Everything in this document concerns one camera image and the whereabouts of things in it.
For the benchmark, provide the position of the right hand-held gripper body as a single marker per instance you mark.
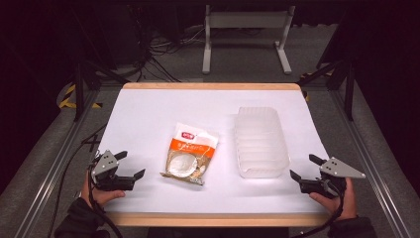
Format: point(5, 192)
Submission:
point(336, 168)

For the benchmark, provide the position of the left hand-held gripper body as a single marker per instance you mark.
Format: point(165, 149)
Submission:
point(105, 163)

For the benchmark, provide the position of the translucent plastic container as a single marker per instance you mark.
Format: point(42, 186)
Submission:
point(261, 142)

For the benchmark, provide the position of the orange and white snack packet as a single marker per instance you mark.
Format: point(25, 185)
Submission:
point(189, 155)

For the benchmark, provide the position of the person's left hand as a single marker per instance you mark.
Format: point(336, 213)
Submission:
point(100, 196)

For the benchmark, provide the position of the person's right hand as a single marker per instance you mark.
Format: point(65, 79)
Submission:
point(346, 205)

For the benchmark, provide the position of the white table cover sheet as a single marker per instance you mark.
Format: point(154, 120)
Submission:
point(148, 112)

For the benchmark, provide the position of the yellow and black floor tape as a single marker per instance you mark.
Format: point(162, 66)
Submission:
point(67, 95)

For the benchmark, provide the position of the black metal stand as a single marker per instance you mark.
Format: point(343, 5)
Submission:
point(349, 86)
point(79, 82)

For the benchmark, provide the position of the person's dark clothing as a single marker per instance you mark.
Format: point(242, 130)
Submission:
point(218, 232)

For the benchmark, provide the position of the aluminium rail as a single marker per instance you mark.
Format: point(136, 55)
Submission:
point(366, 158)
point(56, 172)

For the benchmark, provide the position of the white metal stand frame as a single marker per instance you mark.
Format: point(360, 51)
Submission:
point(247, 20)

